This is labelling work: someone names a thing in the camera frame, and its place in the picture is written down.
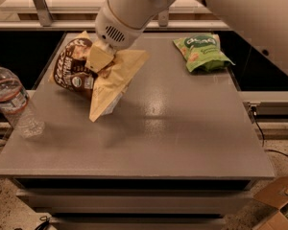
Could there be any black cable on floor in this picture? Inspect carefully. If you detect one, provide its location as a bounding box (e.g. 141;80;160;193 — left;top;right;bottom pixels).
250;107;288;160

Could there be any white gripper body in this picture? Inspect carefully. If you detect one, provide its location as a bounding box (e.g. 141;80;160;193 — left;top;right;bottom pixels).
95;1;143;50

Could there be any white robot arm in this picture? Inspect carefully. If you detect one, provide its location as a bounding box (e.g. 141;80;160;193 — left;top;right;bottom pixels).
95;0;288;76

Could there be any grey drawer cabinet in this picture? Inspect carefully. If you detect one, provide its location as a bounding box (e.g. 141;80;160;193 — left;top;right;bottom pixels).
12;175;257;230

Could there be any green chip bag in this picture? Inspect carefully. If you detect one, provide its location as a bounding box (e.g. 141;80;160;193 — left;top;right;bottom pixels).
174;34;233;73

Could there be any clear plastic water bottle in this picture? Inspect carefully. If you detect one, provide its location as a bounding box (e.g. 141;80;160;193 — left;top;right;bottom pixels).
0;66;45;139

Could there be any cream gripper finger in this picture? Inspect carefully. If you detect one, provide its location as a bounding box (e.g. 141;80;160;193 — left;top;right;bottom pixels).
85;44;115;73

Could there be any metal window frame rail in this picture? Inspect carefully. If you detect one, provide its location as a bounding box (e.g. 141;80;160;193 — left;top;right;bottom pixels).
0;0;228;31

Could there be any brown sea salt chip bag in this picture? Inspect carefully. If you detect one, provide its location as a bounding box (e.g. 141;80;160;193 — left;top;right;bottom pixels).
49;31;149;122

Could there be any open cardboard box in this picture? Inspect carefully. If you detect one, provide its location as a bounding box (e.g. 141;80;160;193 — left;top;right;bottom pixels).
252;176;288;230

